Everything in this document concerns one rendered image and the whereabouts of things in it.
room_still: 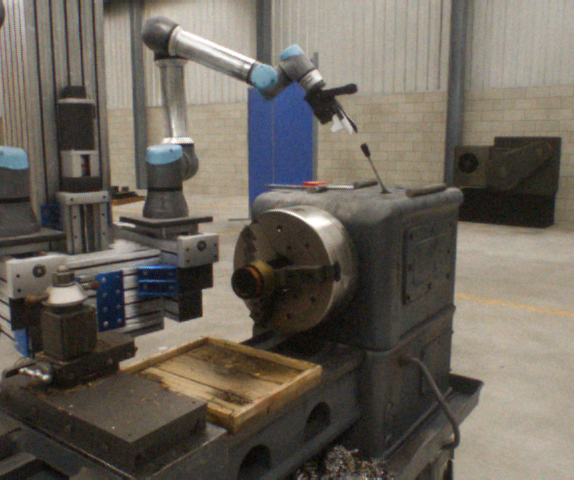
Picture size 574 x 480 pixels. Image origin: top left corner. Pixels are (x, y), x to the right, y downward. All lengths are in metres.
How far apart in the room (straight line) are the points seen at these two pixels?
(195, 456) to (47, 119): 1.21
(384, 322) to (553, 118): 9.97
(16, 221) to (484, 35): 10.86
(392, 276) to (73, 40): 1.19
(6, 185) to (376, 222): 0.96
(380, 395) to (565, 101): 10.00
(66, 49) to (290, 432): 1.30
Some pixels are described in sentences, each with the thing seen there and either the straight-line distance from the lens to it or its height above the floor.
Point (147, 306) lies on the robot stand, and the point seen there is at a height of 0.89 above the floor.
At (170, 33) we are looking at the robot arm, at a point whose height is 1.73.
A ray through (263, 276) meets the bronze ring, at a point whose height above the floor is 1.10.
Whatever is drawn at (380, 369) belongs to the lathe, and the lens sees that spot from 1.54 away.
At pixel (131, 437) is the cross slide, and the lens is 0.92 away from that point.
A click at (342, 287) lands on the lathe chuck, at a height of 1.06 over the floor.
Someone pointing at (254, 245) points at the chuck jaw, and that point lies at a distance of 1.38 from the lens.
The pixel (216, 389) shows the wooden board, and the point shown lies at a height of 0.88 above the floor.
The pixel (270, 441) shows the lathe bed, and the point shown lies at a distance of 1.27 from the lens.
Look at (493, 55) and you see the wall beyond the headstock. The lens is 11.78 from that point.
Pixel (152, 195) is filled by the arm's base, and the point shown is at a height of 1.23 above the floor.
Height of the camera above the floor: 1.40
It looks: 9 degrees down
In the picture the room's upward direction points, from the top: straight up
